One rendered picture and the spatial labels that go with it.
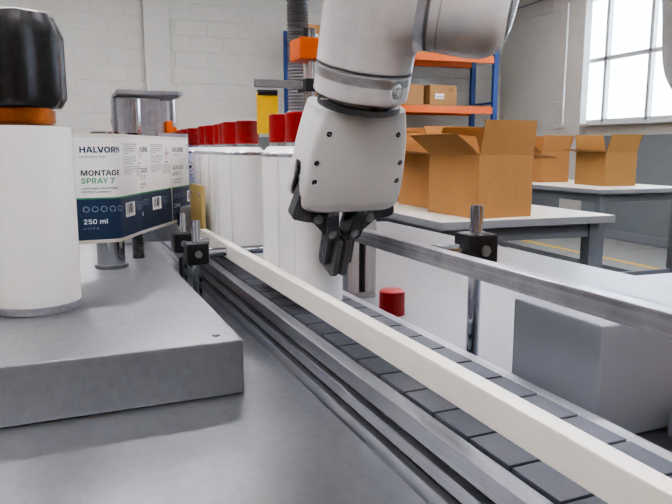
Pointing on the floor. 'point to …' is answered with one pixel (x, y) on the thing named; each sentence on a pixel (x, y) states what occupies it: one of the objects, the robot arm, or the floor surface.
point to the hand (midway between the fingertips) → (336, 252)
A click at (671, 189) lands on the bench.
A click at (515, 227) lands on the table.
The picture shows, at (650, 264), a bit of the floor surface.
